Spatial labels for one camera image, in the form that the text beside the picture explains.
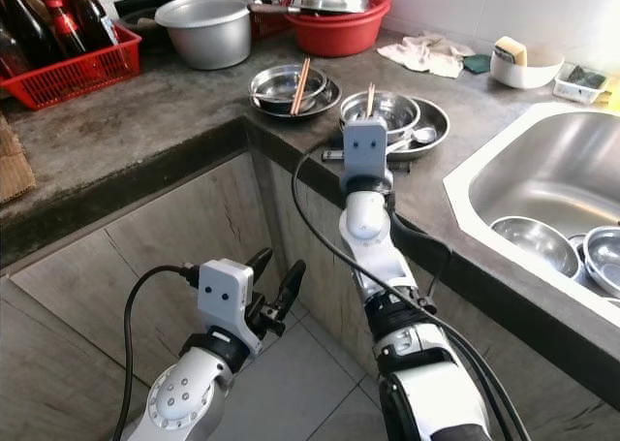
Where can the small white soap tray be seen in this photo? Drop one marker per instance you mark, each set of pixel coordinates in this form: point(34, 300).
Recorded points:
point(581, 85)

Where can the deep steel bowl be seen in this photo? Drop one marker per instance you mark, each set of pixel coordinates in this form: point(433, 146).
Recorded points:
point(402, 110)

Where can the white ceramic bowl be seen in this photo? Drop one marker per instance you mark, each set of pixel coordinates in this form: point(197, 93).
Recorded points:
point(528, 73)

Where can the woven straw mat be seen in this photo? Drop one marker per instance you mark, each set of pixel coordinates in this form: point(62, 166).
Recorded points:
point(15, 165)

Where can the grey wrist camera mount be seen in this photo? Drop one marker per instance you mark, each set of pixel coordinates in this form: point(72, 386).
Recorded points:
point(365, 152)
point(223, 300)

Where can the white crumpled cloth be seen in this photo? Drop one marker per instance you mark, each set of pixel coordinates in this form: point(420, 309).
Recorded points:
point(431, 55)

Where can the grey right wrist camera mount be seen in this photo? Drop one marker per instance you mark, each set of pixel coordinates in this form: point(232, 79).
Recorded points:
point(365, 152)

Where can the yellow sponge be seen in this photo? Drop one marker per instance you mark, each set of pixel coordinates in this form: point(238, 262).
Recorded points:
point(511, 50)

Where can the steel spoon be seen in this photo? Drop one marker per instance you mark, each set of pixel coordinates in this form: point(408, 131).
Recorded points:
point(421, 136)

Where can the dark squat bottle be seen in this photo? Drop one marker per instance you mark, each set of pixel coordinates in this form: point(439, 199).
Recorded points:
point(10, 55)

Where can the brown wooden chopstick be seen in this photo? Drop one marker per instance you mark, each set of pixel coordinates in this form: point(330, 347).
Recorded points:
point(370, 102)
point(297, 90)
point(303, 84)

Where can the aluminium cooking pot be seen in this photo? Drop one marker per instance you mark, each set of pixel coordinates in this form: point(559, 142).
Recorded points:
point(208, 39)

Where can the small steel bowl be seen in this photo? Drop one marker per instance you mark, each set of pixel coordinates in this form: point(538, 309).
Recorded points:
point(273, 84)

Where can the steel plate under bowl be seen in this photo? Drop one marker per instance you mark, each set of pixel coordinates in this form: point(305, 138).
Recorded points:
point(325, 107)

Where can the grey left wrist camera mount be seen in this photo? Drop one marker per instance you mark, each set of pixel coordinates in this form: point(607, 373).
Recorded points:
point(223, 300)

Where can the stainless steel sink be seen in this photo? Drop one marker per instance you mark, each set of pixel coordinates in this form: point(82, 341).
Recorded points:
point(542, 170)

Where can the dark bottle with label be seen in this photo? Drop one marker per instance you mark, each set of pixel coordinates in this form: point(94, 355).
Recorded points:
point(95, 15)

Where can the red capped sauce bottle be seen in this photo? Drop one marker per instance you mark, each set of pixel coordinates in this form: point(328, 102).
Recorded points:
point(61, 24)

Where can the yellow plastic item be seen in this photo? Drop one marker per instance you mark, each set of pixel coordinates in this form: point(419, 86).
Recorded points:
point(614, 90)

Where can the red plastic rack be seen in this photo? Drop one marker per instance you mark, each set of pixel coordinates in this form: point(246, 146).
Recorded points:
point(266, 24)

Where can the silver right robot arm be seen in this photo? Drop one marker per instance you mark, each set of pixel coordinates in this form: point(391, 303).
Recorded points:
point(407, 363)

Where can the red plastic basin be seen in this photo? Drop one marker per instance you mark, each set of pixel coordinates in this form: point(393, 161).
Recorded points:
point(339, 36)

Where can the shallow steel plate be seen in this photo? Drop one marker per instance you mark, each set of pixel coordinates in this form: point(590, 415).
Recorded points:
point(438, 121)

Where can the wood grain cabinet door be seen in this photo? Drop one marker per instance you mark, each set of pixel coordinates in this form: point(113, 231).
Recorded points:
point(116, 247)
point(310, 267)

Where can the shiny steel bowl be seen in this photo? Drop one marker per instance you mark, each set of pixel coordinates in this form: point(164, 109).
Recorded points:
point(603, 259)

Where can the green scouring pad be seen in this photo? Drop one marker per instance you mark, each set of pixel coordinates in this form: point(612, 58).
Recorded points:
point(478, 64)

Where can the tall dark glass bottle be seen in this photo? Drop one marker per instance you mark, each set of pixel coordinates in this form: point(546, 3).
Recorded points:
point(24, 19)

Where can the red plastic bottle basket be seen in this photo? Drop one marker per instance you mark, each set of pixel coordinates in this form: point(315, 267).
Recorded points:
point(73, 78)

